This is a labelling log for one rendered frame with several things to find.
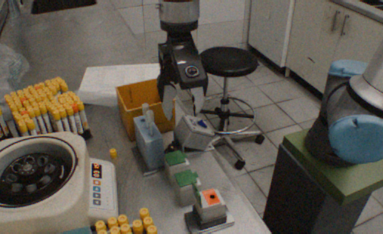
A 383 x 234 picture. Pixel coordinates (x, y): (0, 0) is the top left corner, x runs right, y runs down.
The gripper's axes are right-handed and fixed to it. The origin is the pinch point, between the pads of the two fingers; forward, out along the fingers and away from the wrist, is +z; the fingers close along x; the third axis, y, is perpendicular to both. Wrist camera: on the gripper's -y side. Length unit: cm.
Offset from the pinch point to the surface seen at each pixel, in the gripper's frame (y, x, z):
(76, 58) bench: 72, 28, 14
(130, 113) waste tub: 13.3, 10.7, 6.4
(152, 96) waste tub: 27.5, 2.9, 10.9
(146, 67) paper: 52, 2, 13
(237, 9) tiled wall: 241, -112, 51
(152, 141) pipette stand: 0.2, 7.0, 6.0
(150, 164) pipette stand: 0.2, 8.0, 12.6
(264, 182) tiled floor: 64, -63, 102
